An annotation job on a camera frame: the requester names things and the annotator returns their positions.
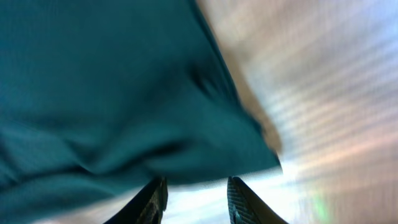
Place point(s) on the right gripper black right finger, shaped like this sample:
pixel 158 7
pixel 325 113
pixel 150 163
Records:
pixel 246 207

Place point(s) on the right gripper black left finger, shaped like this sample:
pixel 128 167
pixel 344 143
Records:
pixel 147 206

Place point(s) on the black t-shirt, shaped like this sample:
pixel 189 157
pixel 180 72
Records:
pixel 100 97

